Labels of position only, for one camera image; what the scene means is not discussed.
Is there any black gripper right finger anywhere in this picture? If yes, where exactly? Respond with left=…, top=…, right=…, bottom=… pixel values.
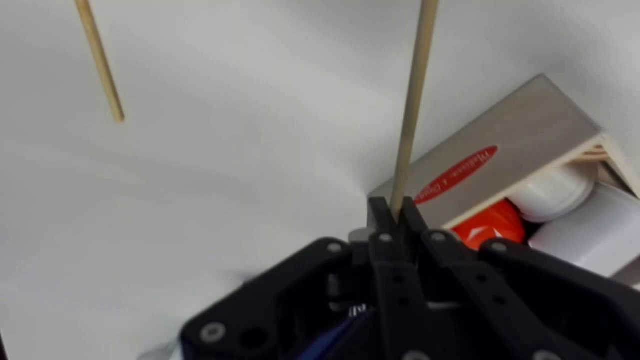
left=400, top=196, right=640, bottom=360

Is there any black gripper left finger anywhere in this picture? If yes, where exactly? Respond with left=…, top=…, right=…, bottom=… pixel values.
left=177, top=196, right=428, bottom=360

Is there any thin wooden straw stick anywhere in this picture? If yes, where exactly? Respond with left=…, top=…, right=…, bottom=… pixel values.
left=73, top=0, right=127, bottom=124
left=388, top=0, right=442, bottom=217

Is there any red toy ball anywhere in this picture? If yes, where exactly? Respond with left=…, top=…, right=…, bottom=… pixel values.
left=449, top=198, right=528, bottom=252

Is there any white toy cylinder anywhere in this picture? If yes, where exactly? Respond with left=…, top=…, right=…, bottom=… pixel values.
left=528, top=181, right=640, bottom=277
left=508, top=162, right=596, bottom=224

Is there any light wooden toy box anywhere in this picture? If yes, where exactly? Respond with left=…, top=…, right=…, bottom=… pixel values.
left=368, top=71, right=640, bottom=286

